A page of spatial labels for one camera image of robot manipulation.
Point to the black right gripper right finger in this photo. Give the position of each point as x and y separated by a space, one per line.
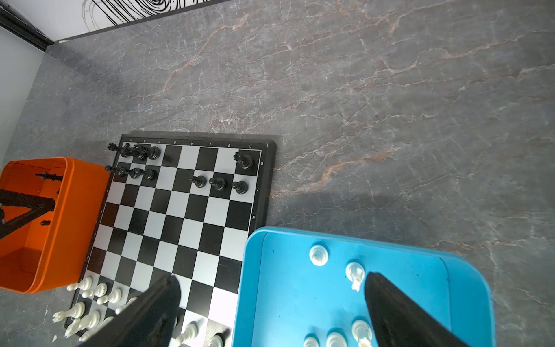
399 321

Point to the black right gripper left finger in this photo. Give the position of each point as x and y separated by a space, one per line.
149 321

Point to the black chess rook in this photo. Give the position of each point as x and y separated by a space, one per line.
244 161

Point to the orange plastic tray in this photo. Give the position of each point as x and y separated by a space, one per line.
49 209

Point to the blue plastic tray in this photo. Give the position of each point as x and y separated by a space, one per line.
294 285

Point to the black white chessboard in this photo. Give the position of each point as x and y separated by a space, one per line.
191 221

